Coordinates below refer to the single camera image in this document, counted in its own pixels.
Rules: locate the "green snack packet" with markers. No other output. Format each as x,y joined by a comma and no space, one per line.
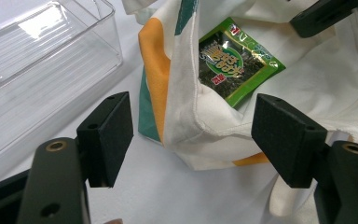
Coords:
230,62

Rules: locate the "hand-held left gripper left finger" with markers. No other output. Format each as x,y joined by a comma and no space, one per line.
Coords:
105,140

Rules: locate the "white patterned tote bag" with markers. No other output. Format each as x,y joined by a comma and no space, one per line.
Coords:
317,84

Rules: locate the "clear plastic box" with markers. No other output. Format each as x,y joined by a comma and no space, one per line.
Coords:
43,77

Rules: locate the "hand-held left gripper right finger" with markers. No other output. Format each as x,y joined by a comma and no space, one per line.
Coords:
287,140

